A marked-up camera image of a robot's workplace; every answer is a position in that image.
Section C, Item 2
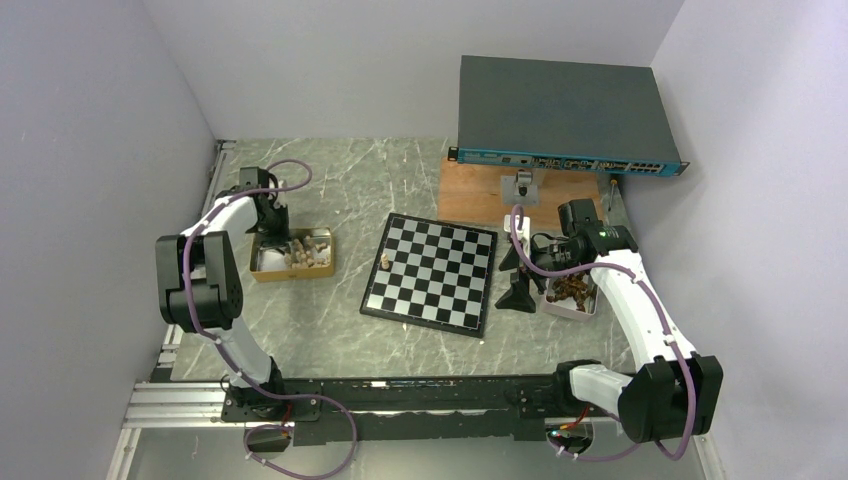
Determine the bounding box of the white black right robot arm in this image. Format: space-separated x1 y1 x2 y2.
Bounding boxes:
496 199 723 459

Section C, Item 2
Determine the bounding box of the black and white chessboard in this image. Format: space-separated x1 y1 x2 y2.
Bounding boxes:
359 212 498 338

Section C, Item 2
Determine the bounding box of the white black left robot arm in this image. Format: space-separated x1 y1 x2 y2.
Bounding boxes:
155 167 295 420

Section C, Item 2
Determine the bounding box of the blue grey network switch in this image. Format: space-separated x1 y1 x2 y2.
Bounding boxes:
448 55 688 177

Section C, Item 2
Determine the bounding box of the metal bracket with knob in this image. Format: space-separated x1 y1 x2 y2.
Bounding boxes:
500 169 540 207

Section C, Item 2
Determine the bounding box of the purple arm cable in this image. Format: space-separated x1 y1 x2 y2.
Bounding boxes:
508 205 700 463
182 158 359 480

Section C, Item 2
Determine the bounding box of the pink plastic tray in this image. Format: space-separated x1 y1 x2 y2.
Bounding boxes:
539 272 598 321

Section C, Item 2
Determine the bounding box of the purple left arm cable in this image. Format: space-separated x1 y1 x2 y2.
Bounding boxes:
182 158 359 480

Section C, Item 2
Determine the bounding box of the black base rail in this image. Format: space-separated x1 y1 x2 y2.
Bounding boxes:
221 374 601 446

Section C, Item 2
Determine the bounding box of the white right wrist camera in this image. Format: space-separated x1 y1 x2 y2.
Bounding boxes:
503 214 531 257

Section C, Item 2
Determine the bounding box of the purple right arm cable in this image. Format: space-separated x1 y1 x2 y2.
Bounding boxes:
508 205 700 463

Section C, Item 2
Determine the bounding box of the gold metal tin tray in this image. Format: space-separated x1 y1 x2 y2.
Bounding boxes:
249 227 335 283

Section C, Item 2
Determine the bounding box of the wooden board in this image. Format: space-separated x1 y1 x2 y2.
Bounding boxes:
437 159 607 232

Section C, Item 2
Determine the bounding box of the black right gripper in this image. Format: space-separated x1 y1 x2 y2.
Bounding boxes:
495 236 583 313

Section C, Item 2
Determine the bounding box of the aluminium frame rail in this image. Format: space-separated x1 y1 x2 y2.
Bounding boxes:
105 139 238 480

